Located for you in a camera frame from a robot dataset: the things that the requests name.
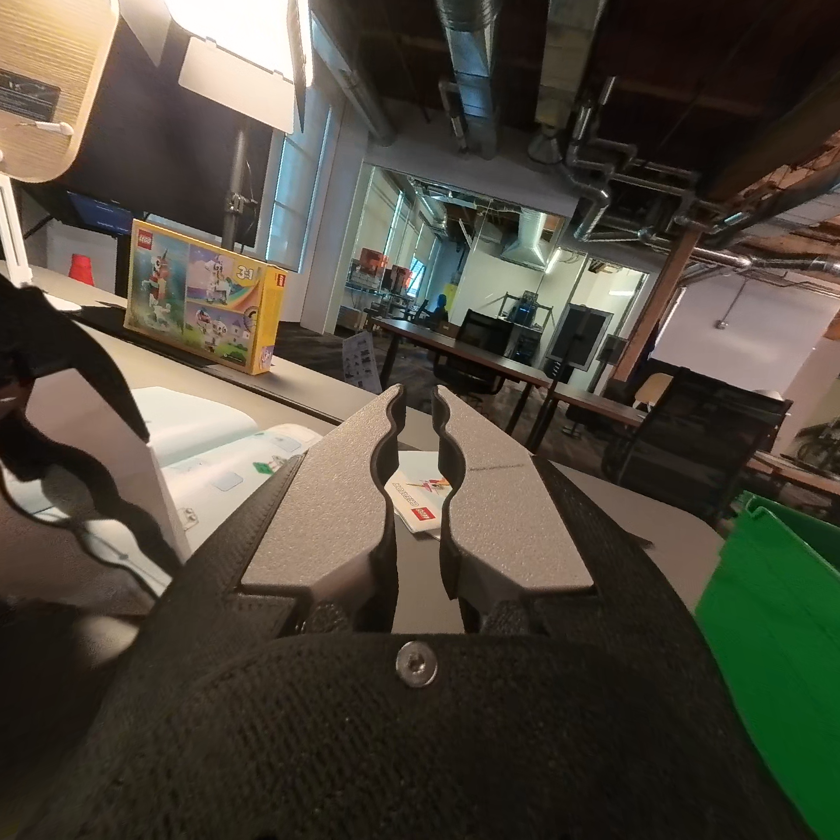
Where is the dark screen on stand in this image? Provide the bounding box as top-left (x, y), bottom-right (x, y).
top-left (548, 305), bottom-right (614, 385)

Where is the closed colourful instruction booklet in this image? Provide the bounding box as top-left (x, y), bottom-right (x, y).
top-left (390, 449), bottom-right (460, 542)

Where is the rounded wooden panel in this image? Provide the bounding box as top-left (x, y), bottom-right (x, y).
top-left (0, 0), bottom-right (120, 183)

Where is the green plastic bin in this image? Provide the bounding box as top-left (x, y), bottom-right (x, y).
top-left (694, 492), bottom-right (840, 840)

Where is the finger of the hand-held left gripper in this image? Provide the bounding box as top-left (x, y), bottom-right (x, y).
top-left (0, 412), bottom-right (193, 596)
top-left (0, 272), bottom-right (152, 441)

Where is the yellow lego set box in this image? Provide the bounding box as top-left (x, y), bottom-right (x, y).
top-left (123, 218), bottom-right (288, 376)

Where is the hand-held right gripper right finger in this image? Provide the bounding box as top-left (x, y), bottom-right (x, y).
top-left (433, 385), bottom-right (598, 634)

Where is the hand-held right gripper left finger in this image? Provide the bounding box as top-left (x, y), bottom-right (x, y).
top-left (240, 385), bottom-right (404, 632)

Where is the metal light stand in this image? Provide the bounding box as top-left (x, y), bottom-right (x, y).
top-left (220, 128), bottom-right (257, 247)

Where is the long brown table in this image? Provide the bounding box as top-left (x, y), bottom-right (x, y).
top-left (371, 317), bottom-right (552, 454)

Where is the metal shelf rack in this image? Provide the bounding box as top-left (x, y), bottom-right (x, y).
top-left (499, 295), bottom-right (559, 365)

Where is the studio light panel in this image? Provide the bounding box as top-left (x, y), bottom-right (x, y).
top-left (161, 0), bottom-right (309, 135)

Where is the dark monitor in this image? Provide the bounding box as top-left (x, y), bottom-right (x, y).
top-left (66, 190), bottom-right (132, 237)

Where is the silver vent hood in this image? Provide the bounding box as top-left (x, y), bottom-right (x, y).
top-left (502, 213), bottom-right (552, 271)

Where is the printed sign sheet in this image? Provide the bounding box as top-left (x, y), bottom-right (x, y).
top-left (343, 331), bottom-right (382, 393)

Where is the black mesh office chair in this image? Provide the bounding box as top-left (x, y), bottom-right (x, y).
top-left (600, 367), bottom-right (795, 526)

